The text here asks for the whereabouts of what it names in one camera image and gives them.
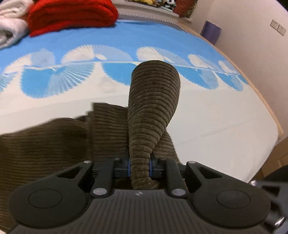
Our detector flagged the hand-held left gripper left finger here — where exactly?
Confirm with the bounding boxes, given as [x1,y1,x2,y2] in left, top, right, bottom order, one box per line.
[57,157,131,199]

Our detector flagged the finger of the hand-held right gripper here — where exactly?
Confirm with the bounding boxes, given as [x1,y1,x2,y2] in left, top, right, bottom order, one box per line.
[249,179,288,234]

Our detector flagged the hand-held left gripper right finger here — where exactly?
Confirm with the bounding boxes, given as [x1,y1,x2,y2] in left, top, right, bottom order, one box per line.
[148,157,226,199]

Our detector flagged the brown corduroy pants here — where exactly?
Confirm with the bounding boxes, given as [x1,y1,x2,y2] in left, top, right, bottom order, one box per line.
[0,60,186,230]

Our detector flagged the wooden cabinet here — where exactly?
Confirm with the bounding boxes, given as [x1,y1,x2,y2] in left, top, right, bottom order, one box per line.
[258,134,288,179]

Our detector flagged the blue white printed bed sheet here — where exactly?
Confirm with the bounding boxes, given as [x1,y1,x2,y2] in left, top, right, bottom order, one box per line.
[0,19,279,183]

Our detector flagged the purple box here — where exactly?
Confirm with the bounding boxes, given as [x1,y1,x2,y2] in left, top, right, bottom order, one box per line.
[200,20,222,44]

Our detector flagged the red folded blanket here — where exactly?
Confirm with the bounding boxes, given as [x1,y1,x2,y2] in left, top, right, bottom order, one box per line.
[28,0,119,37]

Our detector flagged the red printed cloth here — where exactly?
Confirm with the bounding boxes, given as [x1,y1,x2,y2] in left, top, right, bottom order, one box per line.
[173,0,199,19]

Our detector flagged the row of plush toys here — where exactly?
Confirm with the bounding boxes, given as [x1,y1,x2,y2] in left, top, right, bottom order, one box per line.
[132,0,179,11]

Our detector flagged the white folded blanket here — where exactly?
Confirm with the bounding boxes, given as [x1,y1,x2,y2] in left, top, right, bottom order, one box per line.
[0,0,34,49]

